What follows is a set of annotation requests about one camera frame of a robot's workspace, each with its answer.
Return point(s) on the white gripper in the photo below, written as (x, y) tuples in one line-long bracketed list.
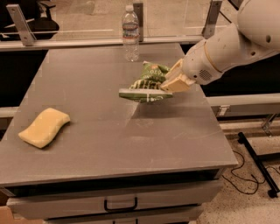
[(198, 66)]

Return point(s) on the green jalapeno chip bag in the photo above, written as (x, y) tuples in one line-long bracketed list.
[(147, 87)]

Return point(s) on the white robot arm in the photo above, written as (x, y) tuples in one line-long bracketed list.
[(254, 36)]

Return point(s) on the yellow sponge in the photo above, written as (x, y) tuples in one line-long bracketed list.
[(44, 128)]

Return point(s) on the clear plastic water bottle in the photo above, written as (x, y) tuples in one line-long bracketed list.
[(130, 34)]

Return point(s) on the black stand leg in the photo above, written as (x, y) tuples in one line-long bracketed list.
[(274, 190)]

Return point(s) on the black office chair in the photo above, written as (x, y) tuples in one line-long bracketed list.
[(37, 14)]

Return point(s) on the right metal rail bracket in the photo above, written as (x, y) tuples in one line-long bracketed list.
[(211, 19)]

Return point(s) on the metal rail bracket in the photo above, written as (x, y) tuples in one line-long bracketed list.
[(211, 19), (23, 29), (139, 10)]

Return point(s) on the middle metal rail bracket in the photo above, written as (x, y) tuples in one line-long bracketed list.
[(139, 10)]

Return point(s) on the grey drawer with black handle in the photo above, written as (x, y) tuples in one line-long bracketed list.
[(115, 200)]

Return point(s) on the left metal rail bracket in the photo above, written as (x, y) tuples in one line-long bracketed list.
[(23, 29)]

